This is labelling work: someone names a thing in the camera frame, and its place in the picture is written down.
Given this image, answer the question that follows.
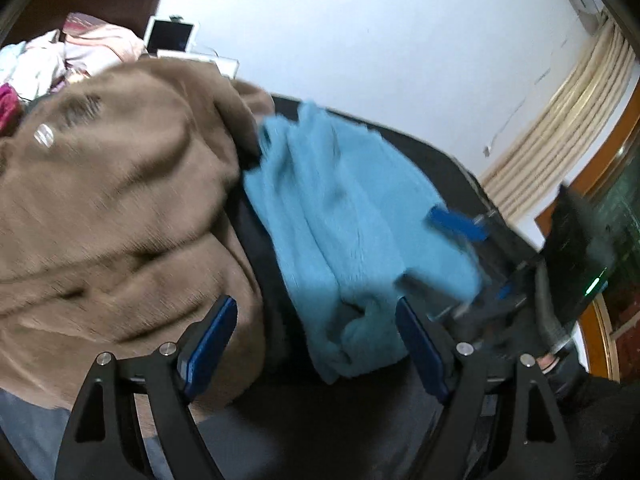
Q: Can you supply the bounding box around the pink garment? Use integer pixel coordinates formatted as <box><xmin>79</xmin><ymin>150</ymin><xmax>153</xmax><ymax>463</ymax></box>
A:
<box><xmin>60</xmin><ymin>12</ymin><xmax>148</xmax><ymax>78</ymax></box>

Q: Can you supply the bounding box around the white garment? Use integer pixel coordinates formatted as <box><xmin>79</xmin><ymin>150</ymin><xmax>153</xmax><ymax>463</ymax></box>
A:
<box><xmin>0</xmin><ymin>30</ymin><xmax>68</xmax><ymax>101</ymax></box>

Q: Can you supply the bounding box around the white tablet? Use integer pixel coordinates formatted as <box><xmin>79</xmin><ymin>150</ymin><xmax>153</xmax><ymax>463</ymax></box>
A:
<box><xmin>145</xmin><ymin>16</ymin><xmax>200</xmax><ymax>53</ymax></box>

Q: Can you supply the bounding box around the white flat device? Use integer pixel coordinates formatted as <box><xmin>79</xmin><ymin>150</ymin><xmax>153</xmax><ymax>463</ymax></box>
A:
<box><xmin>157</xmin><ymin>49</ymin><xmax>240</xmax><ymax>78</ymax></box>

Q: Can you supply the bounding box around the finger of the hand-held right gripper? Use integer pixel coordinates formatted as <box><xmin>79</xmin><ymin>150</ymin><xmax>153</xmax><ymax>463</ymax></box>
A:
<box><xmin>395</xmin><ymin>270</ymin><xmax>530</xmax><ymax>323</ymax></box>
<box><xmin>427</xmin><ymin>205</ymin><xmax>541</xmax><ymax>266</ymax></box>

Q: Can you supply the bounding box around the person's right forearm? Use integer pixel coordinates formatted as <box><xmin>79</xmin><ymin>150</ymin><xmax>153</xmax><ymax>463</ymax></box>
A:
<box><xmin>550</xmin><ymin>360</ymin><xmax>640</xmax><ymax>480</ymax></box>

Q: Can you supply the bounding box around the wooden window frame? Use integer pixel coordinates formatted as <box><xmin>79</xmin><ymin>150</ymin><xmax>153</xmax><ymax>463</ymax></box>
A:
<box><xmin>537</xmin><ymin>105</ymin><xmax>640</xmax><ymax>381</ymax></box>

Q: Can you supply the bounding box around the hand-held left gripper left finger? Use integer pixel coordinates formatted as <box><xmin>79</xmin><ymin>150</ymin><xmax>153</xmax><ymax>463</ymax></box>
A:
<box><xmin>54</xmin><ymin>295</ymin><xmax>238</xmax><ymax>480</ymax></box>

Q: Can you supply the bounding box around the person's right hand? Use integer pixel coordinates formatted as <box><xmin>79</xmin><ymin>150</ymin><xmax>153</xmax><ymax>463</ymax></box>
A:
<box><xmin>540</xmin><ymin>351</ymin><xmax>571</xmax><ymax>376</ymax></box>

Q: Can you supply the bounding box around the magenta cloth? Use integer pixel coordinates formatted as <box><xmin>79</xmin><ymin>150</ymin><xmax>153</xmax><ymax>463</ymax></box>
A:
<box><xmin>0</xmin><ymin>85</ymin><xmax>21</xmax><ymax>136</ymax></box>

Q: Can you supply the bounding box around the cream curtain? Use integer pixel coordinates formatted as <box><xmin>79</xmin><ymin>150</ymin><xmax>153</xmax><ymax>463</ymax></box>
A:
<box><xmin>480</xmin><ymin>22</ymin><xmax>636</xmax><ymax>221</ymax></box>

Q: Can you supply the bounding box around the grey sheet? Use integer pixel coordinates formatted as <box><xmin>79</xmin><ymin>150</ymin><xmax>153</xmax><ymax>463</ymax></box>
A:
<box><xmin>0</xmin><ymin>390</ymin><xmax>166</xmax><ymax>480</ymax></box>

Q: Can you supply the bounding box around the blue knit sweater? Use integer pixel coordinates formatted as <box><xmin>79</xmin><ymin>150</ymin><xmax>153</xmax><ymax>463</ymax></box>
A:
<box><xmin>242</xmin><ymin>101</ymin><xmax>483</xmax><ymax>385</ymax></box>

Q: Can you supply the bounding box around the brown fleece garment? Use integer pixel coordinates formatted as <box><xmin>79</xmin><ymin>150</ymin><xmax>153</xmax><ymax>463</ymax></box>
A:
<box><xmin>0</xmin><ymin>57</ymin><xmax>276</xmax><ymax>411</ymax></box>

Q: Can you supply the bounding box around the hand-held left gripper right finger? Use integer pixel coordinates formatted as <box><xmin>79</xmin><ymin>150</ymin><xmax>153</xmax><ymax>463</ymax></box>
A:
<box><xmin>395</xmin><ymin>299</ymin><xmax>576</xmax><ymax>480</ymax></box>

